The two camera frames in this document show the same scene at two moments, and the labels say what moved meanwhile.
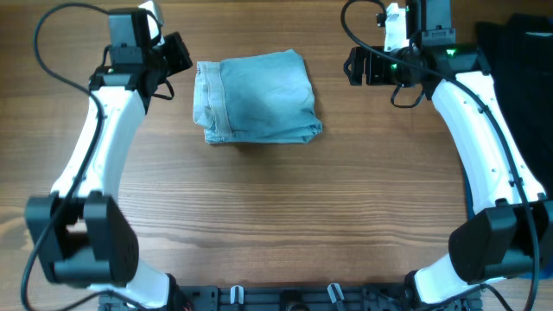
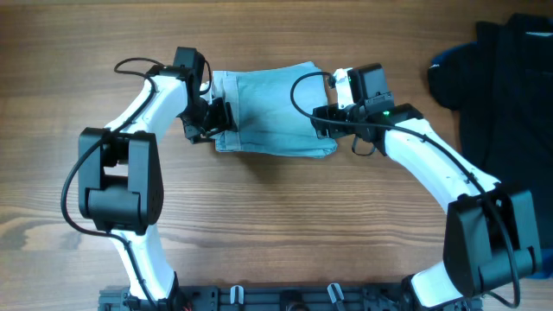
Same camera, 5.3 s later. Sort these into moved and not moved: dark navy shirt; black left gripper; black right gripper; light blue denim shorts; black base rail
Moved: light blue denim shorts; black right gripper; black left gripper
Not moved: dark navy shirt; black base rail
